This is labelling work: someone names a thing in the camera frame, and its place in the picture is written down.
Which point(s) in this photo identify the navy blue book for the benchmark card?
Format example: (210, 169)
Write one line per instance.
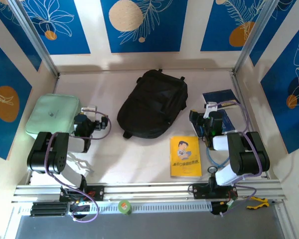
(221, 95)

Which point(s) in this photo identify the yellow cartoon book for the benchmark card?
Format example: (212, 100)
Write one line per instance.
(185, 159)

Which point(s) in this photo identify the black backpack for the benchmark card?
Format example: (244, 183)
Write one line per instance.
(152, 104)

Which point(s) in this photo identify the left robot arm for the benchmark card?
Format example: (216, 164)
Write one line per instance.
(47, 154)

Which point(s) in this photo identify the mint green pouch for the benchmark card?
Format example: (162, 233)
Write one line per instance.
(49, 112)

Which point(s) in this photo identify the blue poster with white leaves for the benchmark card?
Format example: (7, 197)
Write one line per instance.
(276, 112)

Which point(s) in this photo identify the blue poster with orange circle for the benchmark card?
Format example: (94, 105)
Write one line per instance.
(5, 137)
(214, 25)

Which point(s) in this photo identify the blue poster with beige circle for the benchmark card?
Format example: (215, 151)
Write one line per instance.
(164, 37)

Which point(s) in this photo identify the green tape roll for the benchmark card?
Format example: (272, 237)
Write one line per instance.
(124, 207)

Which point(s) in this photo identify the blue poster with white flower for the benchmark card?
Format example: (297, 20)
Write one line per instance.
(72, 37)

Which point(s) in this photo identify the black ribbed block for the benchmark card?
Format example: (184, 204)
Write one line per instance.
(48, 209)

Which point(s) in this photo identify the grey metal panel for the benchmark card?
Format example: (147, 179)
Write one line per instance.
(164, 226)

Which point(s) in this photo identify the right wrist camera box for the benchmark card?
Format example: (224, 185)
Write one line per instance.
(210, 107)

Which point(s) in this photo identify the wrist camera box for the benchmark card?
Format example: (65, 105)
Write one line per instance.
(89, 109)
(210, 107)

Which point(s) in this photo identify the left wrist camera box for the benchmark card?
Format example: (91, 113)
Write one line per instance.
(89, 109)

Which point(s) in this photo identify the aluminium side rail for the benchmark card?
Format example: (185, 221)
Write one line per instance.
(236, 84)

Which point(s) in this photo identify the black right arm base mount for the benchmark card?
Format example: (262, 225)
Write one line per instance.
(201, 191)

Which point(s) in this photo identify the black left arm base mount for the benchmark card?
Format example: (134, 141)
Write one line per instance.
(97, 191)

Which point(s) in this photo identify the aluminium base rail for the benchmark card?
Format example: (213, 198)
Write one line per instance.
(149, 189)

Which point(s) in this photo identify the blue floral wall poster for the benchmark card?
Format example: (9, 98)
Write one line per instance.
(284, 25)
(15, 37)

